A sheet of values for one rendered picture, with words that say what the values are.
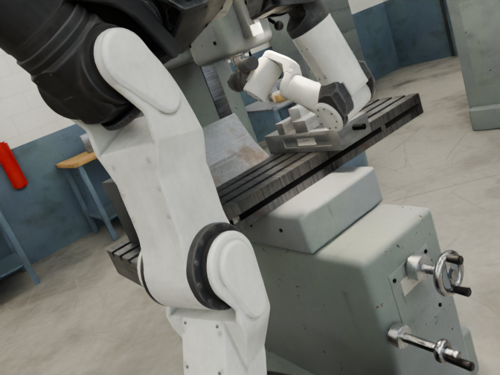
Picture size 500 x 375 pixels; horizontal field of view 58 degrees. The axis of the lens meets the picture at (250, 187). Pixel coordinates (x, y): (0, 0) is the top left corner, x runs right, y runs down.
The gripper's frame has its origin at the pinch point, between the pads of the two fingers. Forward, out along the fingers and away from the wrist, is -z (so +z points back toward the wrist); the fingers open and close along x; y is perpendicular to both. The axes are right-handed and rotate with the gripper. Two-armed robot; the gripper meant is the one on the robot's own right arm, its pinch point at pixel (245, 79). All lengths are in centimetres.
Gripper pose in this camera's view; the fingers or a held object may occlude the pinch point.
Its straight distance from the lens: 144.7
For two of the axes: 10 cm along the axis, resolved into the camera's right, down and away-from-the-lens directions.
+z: 2.4, 1.9, -9.5
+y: 3.4, 9.0, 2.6
